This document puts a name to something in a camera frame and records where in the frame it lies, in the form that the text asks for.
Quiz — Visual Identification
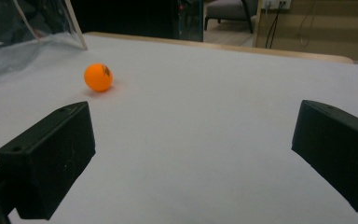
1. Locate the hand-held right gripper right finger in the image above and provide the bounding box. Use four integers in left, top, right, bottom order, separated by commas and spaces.
291, 99, 358, 216

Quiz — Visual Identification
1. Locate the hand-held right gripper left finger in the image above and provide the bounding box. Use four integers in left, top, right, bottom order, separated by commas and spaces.
0, 101, 96, 221

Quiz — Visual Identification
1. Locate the orange table tennis ball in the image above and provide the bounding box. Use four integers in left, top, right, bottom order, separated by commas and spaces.
83, 63, 114, 93

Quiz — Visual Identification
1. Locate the clear plastic box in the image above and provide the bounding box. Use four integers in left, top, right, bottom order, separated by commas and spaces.
0, 0, 89, 91

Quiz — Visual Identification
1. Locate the grey armchair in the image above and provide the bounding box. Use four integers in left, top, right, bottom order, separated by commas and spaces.
203, 0, 259, 35

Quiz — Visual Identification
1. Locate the dark glass cabinet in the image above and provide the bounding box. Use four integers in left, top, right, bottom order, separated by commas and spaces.
176, 0, 205, 43

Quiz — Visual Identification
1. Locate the thin white cable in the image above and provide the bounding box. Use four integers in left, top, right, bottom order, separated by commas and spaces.
297, 10, 322, 49

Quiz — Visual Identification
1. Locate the black cable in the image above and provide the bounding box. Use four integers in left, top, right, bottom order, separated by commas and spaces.
264, 1, 286, 49

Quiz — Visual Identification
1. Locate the white wall socket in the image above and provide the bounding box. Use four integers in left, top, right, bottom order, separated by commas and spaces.
261, 0, 293, 10

